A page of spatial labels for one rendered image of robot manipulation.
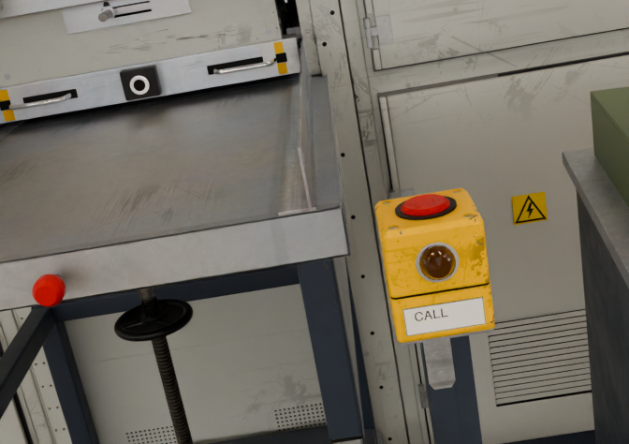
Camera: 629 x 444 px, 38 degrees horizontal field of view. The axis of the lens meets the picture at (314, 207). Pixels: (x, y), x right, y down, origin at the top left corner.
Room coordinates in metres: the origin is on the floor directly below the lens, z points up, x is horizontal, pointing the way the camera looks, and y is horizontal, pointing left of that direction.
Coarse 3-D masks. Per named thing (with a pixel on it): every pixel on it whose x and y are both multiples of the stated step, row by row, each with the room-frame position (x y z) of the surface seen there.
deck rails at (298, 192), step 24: (288, 96) 1.43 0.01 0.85; (312, 96) 1.40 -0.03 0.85; (288, 120) 1.27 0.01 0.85; (312, 120) 1.25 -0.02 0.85; (288, 144) 1.14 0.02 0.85; (312, 144) 1.12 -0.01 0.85; (288, 168) 1.04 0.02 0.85; (312, 168) 1.02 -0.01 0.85; (288, 192) 0.95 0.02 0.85; (312, 192) 0.93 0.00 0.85
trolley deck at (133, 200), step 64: (64, 128) 1.51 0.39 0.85; (128, 128) 1.42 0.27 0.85; (192, 128) 1.35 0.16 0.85; (256, 128) 1.27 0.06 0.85; (320, 128) 1.21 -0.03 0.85; (0, 192) 1.18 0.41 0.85; (64, 192) 1.12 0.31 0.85; (128, 192) 1.07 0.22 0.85; (192, 192) 1.02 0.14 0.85; (256, 192) 0.98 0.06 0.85; (320, 192) 0.94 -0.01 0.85; (0, 256) 0.92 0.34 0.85; (64, 256) 0.90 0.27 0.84; (128, 256) 0.90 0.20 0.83; (192, 256) 0.89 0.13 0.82; (256, 256) 0.89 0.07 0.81; (320, 256) 0.89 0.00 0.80
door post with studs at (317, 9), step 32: (320, 0) 1.56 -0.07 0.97; (320, 32) 1.56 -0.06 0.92; (320, 64) 1.56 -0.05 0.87; (352, 128) 1.56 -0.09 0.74; (352, 160) 1.56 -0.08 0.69; (352, 192) 1.56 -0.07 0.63; (352, 224) 1.56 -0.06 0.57; (384, 320) 1.56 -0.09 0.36; (384, 352) 1.56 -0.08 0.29; (384, 384) 1.56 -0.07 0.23; (384, 416) 1.56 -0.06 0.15
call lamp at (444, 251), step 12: (420, 252) 0.65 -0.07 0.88; (432, 252) 0.64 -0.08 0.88; (444, 252) 0.64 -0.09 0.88; (456, 252) 0.65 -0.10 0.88; (420, 264) 0.65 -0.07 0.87; (432, 264) 0.64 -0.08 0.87; (444, 264) 0.64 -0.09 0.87; (456, 264) 0.65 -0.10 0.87; (432, 276) 0.64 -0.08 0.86; (444, 276) 0.64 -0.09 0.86
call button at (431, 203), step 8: (408, 200) 0.70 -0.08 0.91; (416, 200) 0.70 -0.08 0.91; (424, 200) 0.69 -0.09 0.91; (432, 200) 0.69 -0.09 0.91; (440, 200) 0.69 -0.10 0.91; (448, 200) 0.69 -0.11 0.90; (408, 208) 0.68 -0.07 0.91; (416, 208) 0.68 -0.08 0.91; (424, 208) 0.68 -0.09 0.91; (432, 208) 0.67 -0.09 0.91; (440, 208) 0.68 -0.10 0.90
